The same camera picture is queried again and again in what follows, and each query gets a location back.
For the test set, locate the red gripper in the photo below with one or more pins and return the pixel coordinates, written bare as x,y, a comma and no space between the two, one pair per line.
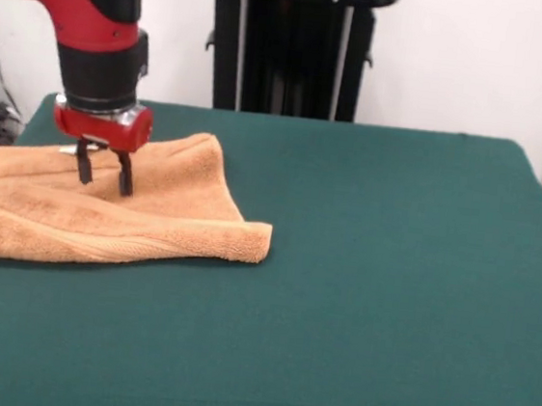
109,130

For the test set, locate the tan terry towel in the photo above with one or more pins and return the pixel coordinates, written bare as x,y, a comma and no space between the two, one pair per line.
153,219

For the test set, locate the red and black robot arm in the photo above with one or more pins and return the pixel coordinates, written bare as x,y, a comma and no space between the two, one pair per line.
96,24

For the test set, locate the black power strip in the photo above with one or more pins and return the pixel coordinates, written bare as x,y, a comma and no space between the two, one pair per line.
1,119

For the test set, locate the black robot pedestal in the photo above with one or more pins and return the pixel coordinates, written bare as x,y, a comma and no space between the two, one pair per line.
292,45

